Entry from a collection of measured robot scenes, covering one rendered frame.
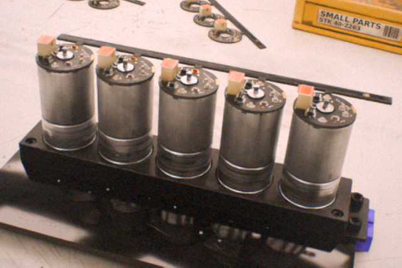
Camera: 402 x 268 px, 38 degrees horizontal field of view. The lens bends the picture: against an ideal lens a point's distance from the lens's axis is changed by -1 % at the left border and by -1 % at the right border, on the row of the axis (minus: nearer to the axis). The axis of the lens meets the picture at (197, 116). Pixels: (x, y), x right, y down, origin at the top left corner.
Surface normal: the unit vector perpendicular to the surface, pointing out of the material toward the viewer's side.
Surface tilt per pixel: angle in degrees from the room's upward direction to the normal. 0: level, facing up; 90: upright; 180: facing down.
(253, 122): 90
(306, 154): 90
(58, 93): 90
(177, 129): 90
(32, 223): 0
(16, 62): 0
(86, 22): 0
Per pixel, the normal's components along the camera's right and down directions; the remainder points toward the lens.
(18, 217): 0.07, -0.84
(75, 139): 0.36, 0.53
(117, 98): -0.15, 0.53
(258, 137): 0.11, 0.55
